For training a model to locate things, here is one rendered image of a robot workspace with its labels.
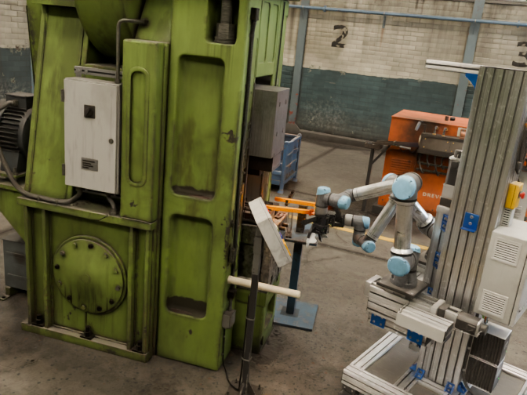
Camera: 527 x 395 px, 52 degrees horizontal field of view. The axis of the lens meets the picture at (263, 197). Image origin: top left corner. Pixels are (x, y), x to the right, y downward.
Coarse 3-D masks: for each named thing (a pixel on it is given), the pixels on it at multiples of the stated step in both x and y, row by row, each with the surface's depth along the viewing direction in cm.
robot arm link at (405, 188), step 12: (396, 180) 272; (408, 180) 268; (420, 180) 278; (396, 192) 271; (408, 192) 268; (408, 204) 272; (396, 216) 278; (408, 216) 274; (396, 228) 279; (408, 228) 276; (396, 240) 280; (408, 240) 278; (396, 252) 279; (408, 252) 278; (396, 264) 279; (408, 264) 278
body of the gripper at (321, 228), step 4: (320, 216) 301; (324, 216) 301; (328, 216) 302; (320, 220) 304; (324, 220) 301; (312, 224) 305; (316, 224) 304; (320, 224) 304; (324, 224) 302; (328, 224) 306; (316, 228) 305; (320, 228) 302; (324, 228) 304; (316, 232) 305; (320, 232) 304; (324, 232) 305; (328, 232) 307
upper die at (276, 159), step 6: (252, 156) 329; (276, 156) 333; (252, 162) 330; (258, 162) 329; (264, 162) 328; (270, 162) 327; (276, 162) 336; (252, 168) 331; (258, 168) 330; (264, 168) 329; (270, 168) 328; (276, 168) 339
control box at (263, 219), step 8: (256, 200) 299; (256, 208) 288; (264, 208) 283; (256, 216) 278; (264, 216) 274; (264, 224) 271; (272, 224) 272; (264, 232) 272; (272, 232) 273; (272, 240) 274; (280, 240) 275; (272, 248) 276; (280, 248) 277; (280, 256) 278; (288, 256) 279; (280, 264) 279
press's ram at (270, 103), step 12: (264, 96) 312; (276, 96) 310; (288, 96) 336; (264, 108) 314; (276, 108) 312; (264, 120) 316; (276, 120) 317; (252, 132) 320; (264, 132) 318; (276, 132) 324; (252, 144) 322; (264, 144) 320; (276, 144) 328; (264, 156) 322
